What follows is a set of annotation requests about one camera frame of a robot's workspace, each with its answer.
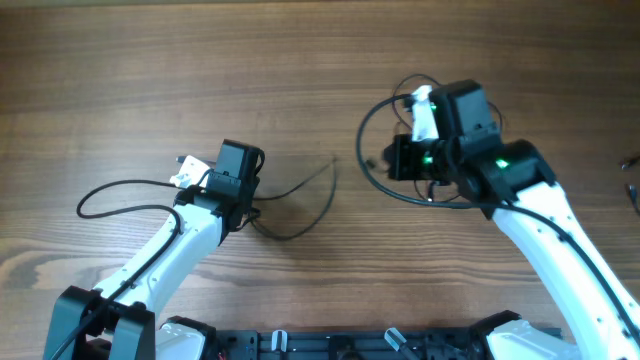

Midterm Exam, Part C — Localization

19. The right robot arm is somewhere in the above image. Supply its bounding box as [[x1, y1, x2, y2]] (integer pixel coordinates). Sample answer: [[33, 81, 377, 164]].
[[385, 80, 639, 359]]

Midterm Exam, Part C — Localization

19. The camera black cable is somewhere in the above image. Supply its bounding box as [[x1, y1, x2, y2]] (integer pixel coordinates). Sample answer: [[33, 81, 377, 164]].
[[355, 93, 640, 346], [49, 169, 214, 360]]

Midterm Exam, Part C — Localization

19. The left camera black cable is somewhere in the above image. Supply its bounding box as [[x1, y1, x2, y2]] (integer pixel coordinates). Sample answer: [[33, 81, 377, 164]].
[[49, 169, 214, 360]]

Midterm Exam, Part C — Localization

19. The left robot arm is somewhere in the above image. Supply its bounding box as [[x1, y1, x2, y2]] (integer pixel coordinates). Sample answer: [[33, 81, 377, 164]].
[[44, 140, 265, 359]]

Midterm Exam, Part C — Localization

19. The right camera black cable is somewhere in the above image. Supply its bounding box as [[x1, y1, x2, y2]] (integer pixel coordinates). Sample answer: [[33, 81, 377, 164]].
[[355, 93, 640, 346]]

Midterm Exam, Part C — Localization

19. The black cable with thick plug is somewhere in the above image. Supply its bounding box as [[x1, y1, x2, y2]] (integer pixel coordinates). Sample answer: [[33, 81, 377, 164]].
[[242, 155, 340, 243]]

